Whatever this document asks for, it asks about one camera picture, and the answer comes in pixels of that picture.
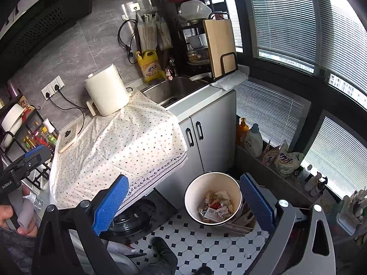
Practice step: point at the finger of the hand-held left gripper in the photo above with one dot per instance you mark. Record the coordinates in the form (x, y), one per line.
(37, 153)

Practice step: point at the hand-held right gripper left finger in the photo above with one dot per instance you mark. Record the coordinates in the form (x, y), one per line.
(111, 203)

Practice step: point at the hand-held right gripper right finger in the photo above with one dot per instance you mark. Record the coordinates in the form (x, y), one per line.
(256, 203)

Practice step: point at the brown paper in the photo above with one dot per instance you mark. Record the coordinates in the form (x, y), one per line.
(222, 196)

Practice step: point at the red snack wrapper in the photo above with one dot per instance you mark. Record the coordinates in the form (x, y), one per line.
(217, 205)

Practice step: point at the white round waste bin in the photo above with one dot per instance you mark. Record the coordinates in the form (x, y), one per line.
(197, 186)

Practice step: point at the person's left forearm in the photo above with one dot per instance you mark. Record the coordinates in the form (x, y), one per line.
(14, 252)

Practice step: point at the person's left hand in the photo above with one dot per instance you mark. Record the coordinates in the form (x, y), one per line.
(7, 219)

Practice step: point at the row of condiment bottles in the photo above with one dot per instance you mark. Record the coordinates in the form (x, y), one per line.
(43, 137)

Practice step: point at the washing machine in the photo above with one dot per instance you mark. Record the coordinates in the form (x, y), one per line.
(134, 217)

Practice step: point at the clear water bottle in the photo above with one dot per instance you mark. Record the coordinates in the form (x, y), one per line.
(34, 200)

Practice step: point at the white bowl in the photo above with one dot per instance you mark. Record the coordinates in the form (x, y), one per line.
(13, 117)

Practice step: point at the printed packet bag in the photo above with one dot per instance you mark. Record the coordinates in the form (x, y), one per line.
(271, 154)

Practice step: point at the white refill pouch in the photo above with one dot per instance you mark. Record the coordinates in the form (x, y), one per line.
(289, 160)

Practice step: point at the small white pump bottle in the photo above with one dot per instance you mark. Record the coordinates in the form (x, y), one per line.
(319, 187)
(313, 182)
(304, 174)

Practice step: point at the white laundry detergent bottle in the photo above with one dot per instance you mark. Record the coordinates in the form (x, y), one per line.
(253, 143)

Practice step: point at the floral tablecloth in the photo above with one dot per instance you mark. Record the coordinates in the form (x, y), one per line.
(120, 143)

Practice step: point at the orange bottle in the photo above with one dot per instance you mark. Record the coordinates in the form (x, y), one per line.
(242, 131)

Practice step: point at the person's dark shoe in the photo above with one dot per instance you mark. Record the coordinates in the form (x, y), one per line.
(165, 255)

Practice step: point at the grey kitchen cabinet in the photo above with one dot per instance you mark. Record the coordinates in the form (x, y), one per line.
(215, 126)

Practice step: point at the grey window blind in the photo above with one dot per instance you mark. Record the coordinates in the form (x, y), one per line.
(281, 20)
(335, 154)
(344, 48)
(266, 111)

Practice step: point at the cream air fryer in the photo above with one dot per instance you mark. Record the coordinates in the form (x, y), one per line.
(107, 91)

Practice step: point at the white plastic basket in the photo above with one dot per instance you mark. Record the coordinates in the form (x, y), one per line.
(352, 214)

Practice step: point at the white dishcloth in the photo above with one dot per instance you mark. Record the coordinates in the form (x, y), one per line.
(229, 80)

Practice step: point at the black range hood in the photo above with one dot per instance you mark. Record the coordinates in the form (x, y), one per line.
(37, 25)

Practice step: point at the steel sink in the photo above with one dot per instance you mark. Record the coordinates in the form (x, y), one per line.
(175, 91)

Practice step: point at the yellow detergent bottle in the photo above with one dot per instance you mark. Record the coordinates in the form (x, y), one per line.
(150, 68)

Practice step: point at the black dish rack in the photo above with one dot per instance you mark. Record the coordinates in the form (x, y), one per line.
(195, 68)

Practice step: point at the steel pot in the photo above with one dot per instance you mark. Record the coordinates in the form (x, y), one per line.
(197, 56)

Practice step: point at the wooden cutting board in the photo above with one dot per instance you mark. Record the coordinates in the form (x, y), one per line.
(219, 45)

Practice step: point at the hanging plastic bag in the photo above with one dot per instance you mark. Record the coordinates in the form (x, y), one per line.
(147, 33)
(164, 33)

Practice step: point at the white enamel mug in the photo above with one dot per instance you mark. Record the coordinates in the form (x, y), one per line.
(197, 40)

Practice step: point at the white wall socket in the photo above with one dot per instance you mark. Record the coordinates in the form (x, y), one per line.
(44, 90)
(60, 81)

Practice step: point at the black window frame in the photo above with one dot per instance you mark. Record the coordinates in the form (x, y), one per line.
(286, 68)

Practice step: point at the small white wall outlet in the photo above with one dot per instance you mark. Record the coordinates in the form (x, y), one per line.
(134, 6)

